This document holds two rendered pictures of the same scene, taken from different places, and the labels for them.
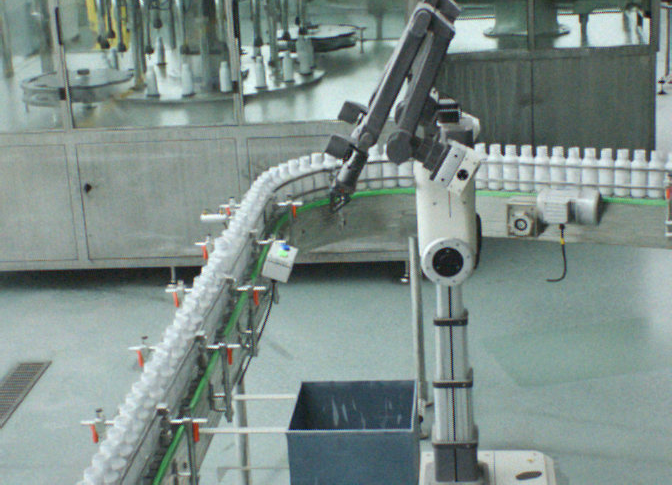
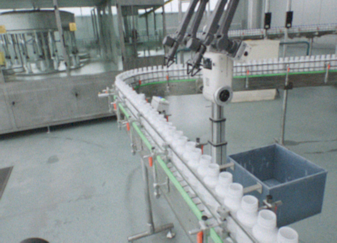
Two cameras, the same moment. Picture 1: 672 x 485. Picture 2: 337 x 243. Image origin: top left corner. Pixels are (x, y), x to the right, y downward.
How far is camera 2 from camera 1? 2.64 m
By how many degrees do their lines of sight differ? 25
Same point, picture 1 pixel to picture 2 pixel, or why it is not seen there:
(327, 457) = (287, 197)
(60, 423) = (27, 190)
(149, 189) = (37, 101)
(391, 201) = (153, 86)
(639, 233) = (235, 87)
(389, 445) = (316, 182)
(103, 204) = (20, 108)
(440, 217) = (223, 77)
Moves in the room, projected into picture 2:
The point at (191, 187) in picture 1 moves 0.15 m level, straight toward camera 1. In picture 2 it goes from (53, 98) to (55, 100)
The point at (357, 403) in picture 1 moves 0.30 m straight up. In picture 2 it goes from (250, 161) to (253, 106)
